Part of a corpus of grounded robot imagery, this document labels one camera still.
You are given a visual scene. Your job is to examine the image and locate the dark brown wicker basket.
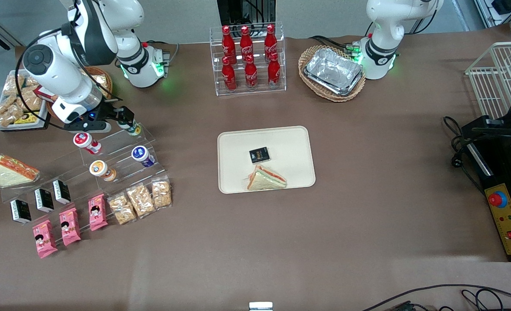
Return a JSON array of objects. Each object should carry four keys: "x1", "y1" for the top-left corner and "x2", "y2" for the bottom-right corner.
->
[{"x1": 46, "y1": 66, "x2": 113, "y2": 121}]

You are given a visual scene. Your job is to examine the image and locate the black left arm base cables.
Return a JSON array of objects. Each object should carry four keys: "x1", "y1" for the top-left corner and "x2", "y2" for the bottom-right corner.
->
[{"x1": 310, "y1": 35, "x2": 360, "y2": 54}]

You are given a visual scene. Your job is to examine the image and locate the clear acrylic bottle rack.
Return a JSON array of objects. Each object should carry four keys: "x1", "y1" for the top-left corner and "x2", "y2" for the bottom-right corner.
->
[{"x1": 209, "y1": 22, "x2": 287, "y2": 96}]

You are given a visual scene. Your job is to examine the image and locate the beige serving tray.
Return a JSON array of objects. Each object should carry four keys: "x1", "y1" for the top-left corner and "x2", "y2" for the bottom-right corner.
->
[{"x1": 217, "y1": 126, "x2": 316, "y2": 194}]

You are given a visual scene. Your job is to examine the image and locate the small black white box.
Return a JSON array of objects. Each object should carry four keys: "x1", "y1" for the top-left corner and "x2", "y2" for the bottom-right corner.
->
[
  {"x1": 10, "y1": 199, "x2": 32, "y2": 224},
  {"x1": 52, "y1": 179, "x2": 71, "y2": 205},
  {"x1": 34, "y1": 188, "x2": 54, "y2": 213}
]

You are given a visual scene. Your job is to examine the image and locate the red cola bottle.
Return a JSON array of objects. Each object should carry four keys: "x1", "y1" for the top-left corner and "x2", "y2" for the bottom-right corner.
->
[
  {"x1": 222, "y1": 56, "x2": 237, "y2": 92},
  {"x1": 267, "y1": 52, "x2": 281, "y2": 88},
  {"x1": 243, "y1": 54, "x2": 259, "y2": 90},
  {"x1": 240, "y1": 26, "x2": 254, "y2": 65},
  {"x1": 264, "y1": 24, "x2": 278, "y2": 61},
  {"x1": 221, "y1": 25, "x2": 237, "y2": 65}
]

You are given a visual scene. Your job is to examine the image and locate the blue cap gum bottle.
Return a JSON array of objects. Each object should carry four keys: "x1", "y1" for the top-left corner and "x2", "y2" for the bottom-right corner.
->
[{"x1": 131, "y1": 146, "x2": 156, "y2": 168}]

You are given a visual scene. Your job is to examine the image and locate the black yellow control box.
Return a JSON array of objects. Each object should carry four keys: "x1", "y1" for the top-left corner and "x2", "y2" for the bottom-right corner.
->
[{"x1": 462, "y1": 116, "x2": 511, "y2": 263}]

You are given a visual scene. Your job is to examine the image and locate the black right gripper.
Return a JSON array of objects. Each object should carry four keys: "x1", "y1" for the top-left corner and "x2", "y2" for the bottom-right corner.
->
[{"x1": 85, "y1": 102, "x2": 135, "y2": 124}]

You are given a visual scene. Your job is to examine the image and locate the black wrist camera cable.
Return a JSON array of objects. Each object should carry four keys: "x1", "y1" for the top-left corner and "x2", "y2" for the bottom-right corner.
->
[{"x1": 16, "y1": 27, "x2": 122, "y2": 130}]

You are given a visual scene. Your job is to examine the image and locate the orange cap gum bottle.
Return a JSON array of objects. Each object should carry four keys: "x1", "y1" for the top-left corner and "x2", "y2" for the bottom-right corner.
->
[{"x1": 89, "y1": 160, "x2": 117, "y2": 182}]

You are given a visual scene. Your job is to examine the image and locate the clear bag of puffed snacks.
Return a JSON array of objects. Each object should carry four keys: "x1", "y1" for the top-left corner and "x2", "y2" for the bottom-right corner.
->
[
  {"x1": 89, "y1": 74, "x2": 109, "y2": 98},
  {"x1": 18, "y1": 89, "x2": 43, "y2": 112},
  {"x1": 4, "y1": 74, "x2": 27, "y2": 96}
]

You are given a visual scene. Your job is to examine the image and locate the light tan wicker basket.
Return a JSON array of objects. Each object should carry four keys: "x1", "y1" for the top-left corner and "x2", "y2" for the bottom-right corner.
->
[{"x1": 298, "y1": 45, "x2": 367, "y2": 102}]

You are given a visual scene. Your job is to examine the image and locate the clear cracker packet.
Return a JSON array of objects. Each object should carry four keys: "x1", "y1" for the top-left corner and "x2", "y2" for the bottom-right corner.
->
[
  {"x1": 108, "y1": 192, "x2": 137, "y2": 225},
  {"x1": 127, "y1": 183, "x2": 156, "y2": 218},
  {"x1": 151, "y1": 176, "x2": 172, "y2": 209}
]

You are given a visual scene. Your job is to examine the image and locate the black equipment stand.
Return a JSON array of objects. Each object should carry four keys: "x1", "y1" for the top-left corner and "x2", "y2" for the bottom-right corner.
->
[{"x1": 217, "y1": 0, "x2": 277, "y2": 26}]

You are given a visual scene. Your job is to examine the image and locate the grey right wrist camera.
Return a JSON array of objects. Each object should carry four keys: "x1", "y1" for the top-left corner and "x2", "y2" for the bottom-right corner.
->
[{"x1": 63, "y1": 120, "x2": 112, "y2": 133}]

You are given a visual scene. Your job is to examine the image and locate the black cables bundle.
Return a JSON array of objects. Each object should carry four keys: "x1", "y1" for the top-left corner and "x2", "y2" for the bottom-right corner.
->
[{"x1": 361, "y1": 284, "x2": 511, "y2": 311}]

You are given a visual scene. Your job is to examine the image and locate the red emergency stop button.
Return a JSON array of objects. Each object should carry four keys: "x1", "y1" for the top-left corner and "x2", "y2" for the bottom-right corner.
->
[{"x1": 488, "y1": 190, "x2": 508, "y2": 209}]

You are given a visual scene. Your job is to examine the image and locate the red cap gum bottle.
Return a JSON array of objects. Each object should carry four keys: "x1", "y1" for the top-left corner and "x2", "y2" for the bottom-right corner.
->
[{"x1": 73, "y1": 131, "x2": 102, "y2": 155}]

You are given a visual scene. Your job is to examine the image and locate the white wire basket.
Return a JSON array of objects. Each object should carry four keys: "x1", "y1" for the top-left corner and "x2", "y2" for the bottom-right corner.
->
[{"x1": 465, "y1": 41, "x2": 511, "y2": 126}]

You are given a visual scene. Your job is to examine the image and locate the black power cable with plug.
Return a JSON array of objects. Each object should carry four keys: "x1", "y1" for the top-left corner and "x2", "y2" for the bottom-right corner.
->
[{"x1": 443, "y1": 116, "x2": 485, "y2": 195}]

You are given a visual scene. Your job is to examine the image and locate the black chocolate packet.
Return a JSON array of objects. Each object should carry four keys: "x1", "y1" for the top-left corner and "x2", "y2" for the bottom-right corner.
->
[{"x1": 249, "y1": 147, "x2": 270, "y2": 165}]

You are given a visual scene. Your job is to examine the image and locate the wrapped triangle sandwich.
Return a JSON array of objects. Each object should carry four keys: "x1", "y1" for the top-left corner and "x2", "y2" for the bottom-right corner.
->
[
  {"x1": 0, "y1": 154, "x2": 41, "y2": 188},
  {"x1": 243, "y1": 164, "x2": 287, "y2": 191}
]

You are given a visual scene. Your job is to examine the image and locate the clear acrylic step shelf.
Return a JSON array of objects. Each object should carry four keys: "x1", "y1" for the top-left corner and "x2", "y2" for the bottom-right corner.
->
[{"x1": 0, "y1": 123, "x2": 169, "y2": 229}]

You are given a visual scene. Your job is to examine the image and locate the grey right arm base cable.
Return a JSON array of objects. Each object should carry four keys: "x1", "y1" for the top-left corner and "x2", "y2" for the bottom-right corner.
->
[{"x1": 141, "y1": 40, "x2": 180, "y2": 65}]

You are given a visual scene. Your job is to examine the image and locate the pink cartoon snack packet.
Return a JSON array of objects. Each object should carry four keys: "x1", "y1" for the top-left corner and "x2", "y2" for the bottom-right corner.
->
[
  {"x1": 88, "y1": 194, "x2": 109, "y2": 232},
  {"x1": 59, "y1": 207, "x2": 82, "y2": 247},
  {"x1": 32, "y1": 219, "x2": 58, "y2": 259}
]

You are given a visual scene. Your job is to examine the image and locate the red cookie box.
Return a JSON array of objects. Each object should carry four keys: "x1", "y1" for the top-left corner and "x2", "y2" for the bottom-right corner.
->
[{"x1": 34, "y1": 86, "x2": 59, "y2": 103}]

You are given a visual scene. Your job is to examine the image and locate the stacked foil containers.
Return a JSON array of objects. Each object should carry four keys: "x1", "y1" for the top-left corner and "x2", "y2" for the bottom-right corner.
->
[{"x1": 304, "y1": 48, "x2": 364, "y2": 96}]

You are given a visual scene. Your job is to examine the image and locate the green cap gum bottle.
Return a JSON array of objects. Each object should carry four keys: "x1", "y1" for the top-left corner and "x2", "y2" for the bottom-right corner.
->
[{"x1": 117, "y1": 120, "x2": 142, "y2": 136}]

